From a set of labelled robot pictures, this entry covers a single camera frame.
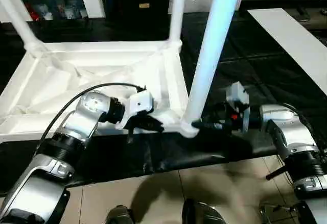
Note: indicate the black stand leg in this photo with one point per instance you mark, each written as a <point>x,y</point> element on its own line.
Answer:
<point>276,174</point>

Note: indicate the white plastic table top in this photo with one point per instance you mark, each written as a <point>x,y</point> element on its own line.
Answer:
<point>102,55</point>

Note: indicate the red bottle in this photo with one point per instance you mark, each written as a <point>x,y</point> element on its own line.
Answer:
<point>32,9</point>

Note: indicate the white plastic table leg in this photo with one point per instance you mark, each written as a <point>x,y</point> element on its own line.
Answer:
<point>212,43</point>
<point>23,27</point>
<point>176,12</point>

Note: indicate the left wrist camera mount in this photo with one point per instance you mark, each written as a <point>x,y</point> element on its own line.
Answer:
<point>139,104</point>

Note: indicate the small white cup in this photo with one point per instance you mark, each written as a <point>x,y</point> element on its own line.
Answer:
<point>48,16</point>
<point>83,13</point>

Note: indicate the small tan label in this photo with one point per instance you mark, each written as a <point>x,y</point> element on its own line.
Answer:
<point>143,5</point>

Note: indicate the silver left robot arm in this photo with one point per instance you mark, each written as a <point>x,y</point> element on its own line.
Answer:
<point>84,114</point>

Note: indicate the white flat board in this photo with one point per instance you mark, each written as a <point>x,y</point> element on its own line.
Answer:
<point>293,43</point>

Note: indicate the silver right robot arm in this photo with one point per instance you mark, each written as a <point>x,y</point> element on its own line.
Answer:
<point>293,137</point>

